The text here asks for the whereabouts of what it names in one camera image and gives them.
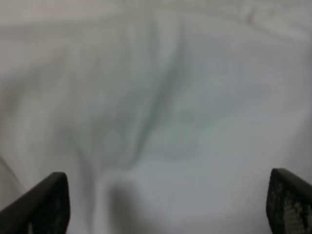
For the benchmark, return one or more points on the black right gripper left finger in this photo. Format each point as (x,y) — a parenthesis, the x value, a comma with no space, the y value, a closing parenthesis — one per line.
(45,209)

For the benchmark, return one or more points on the white short sleeve t-shirt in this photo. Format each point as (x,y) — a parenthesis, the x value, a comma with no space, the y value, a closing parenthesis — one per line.
(166,115)

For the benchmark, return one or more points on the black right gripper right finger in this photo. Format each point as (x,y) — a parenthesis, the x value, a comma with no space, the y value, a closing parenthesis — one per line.
(289,203)

